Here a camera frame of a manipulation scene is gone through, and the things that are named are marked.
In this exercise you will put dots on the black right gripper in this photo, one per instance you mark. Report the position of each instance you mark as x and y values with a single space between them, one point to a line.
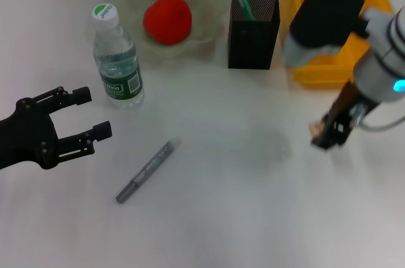
345 107

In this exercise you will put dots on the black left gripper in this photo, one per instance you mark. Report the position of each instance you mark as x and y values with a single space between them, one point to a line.
25 135

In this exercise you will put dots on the beige eraser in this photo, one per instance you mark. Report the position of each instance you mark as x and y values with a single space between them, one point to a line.
316 129

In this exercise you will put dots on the green label water bottle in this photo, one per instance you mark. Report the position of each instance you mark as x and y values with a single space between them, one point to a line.
120 69

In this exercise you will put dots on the grey marker pen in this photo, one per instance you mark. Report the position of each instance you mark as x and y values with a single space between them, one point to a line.
148 167

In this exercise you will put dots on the red-orange fruit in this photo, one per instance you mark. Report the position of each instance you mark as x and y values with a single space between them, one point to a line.
167 20

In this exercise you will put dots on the mint green utility knife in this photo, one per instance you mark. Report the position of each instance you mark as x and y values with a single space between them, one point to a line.
243 2

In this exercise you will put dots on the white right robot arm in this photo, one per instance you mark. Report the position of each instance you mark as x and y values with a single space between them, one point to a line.
386 59

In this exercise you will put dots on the black mesh pen holder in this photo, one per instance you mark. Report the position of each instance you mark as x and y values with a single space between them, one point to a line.
253 43

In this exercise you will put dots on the pale green glass fruit bowl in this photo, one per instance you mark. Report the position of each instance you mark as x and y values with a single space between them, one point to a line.
202 12

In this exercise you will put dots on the yellow plastic bin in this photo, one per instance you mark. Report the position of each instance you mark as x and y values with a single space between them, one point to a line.
316 75

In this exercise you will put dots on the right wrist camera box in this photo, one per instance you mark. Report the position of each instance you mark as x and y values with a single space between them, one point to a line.
326 12

